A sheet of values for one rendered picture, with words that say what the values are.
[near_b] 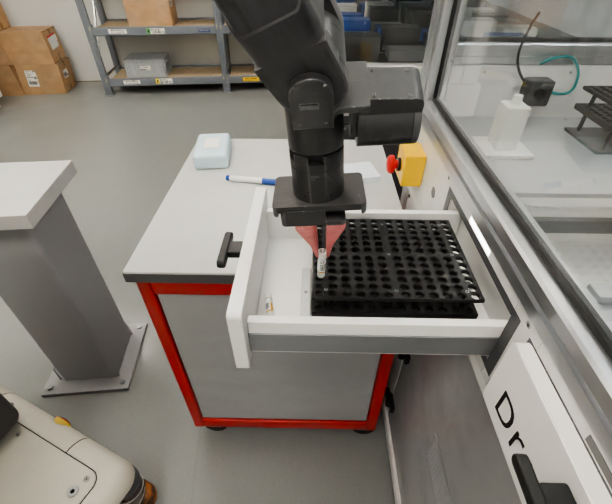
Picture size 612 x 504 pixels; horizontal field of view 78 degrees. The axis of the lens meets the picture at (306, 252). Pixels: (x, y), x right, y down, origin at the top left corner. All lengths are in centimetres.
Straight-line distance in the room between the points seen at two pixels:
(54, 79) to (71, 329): 370
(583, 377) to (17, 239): 117
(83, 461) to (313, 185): 95
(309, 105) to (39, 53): 456
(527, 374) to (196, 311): 64
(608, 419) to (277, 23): 38
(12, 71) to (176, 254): 430
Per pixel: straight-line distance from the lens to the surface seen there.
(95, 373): 161
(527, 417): 46
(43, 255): 122
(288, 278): 60
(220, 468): 136
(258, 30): 28
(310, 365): 99
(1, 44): 494
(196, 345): 96
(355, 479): 134
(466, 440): 71
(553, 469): 44
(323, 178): 39
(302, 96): 31
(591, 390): 40
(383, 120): 37
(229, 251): 55
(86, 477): 116
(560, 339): 43
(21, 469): 124
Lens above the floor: 126
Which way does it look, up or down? 40 degrees down
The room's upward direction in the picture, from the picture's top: straight up
